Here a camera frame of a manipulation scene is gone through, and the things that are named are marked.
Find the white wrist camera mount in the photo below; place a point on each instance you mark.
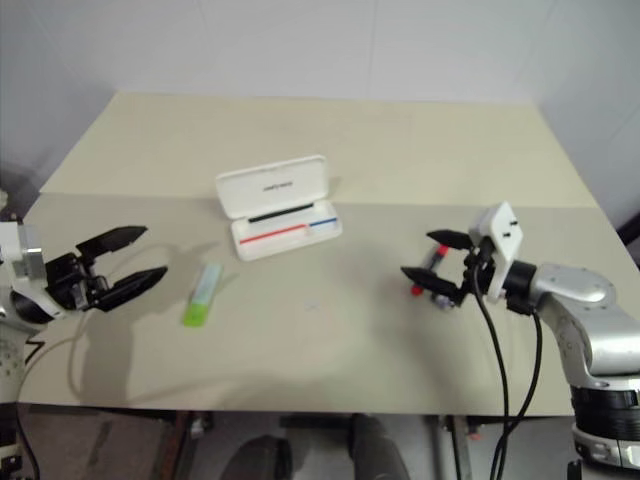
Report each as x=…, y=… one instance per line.
x=27, y=252
x=505, y=240

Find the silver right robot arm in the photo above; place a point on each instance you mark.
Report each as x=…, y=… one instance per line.
x=585, y=300

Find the red and black marker pen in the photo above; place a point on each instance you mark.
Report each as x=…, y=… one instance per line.
x=442, y=250

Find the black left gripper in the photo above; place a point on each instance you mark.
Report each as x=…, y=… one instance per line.
x=70, y=282

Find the green and white glue stick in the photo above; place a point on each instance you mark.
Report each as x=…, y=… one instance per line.
x=202, y=295

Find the white pencil case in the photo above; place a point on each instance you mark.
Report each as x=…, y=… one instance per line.
x=272, y=190

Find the metal table leg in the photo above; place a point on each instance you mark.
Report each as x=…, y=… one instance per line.
x=185, y=445
x=450, y=445

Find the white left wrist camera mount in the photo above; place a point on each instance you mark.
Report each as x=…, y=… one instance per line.
x=27, y=252

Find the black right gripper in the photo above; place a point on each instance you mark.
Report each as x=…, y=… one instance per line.
x=477, y=270

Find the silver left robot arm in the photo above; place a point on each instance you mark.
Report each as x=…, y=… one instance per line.
x=15, y=350

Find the red and blue pen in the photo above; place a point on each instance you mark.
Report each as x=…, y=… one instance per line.
x=272, y=234

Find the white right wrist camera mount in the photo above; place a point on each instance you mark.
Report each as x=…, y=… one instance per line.
x=505, y=240

